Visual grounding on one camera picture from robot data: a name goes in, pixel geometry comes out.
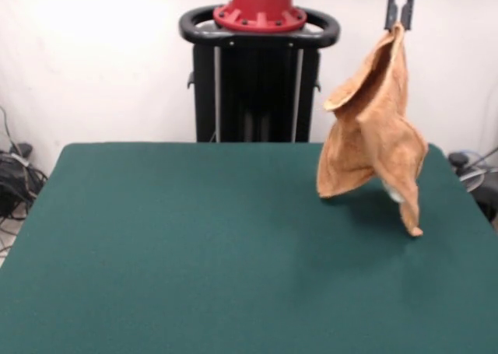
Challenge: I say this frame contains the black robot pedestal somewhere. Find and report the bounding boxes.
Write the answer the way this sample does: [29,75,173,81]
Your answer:
[178,4,342,143]

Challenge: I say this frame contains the grey round stand foot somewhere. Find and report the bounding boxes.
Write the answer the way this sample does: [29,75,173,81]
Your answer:
[458,166,486,192]

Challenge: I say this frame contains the black cable bundle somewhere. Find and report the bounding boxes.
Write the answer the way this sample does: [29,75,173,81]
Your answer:
[0,104,50,230]

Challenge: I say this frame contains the tan terry towel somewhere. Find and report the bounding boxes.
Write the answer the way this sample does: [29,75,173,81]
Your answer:
[315,21,430,238]

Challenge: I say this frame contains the dark green table cloth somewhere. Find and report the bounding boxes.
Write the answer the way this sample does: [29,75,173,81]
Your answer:
[0,142,498,354]

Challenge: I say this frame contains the black power brick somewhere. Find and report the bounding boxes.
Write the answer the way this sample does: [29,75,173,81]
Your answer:
[10,142,34,157]

